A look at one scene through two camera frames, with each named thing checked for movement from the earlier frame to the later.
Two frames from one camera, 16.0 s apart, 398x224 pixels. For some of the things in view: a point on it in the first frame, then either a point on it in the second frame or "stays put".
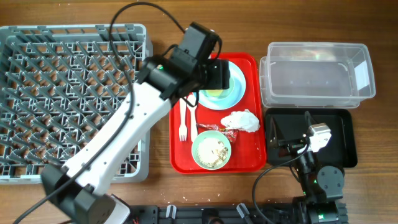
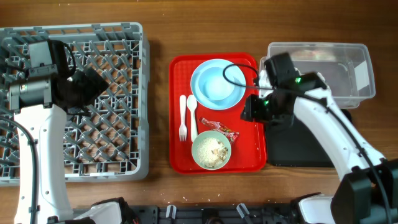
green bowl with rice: [211, 150] stays put
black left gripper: [221, 74] to [93, 89]
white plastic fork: [183, 129] stays put
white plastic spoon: [193, 99] stays put
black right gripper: [290, 147] to [251, 104]
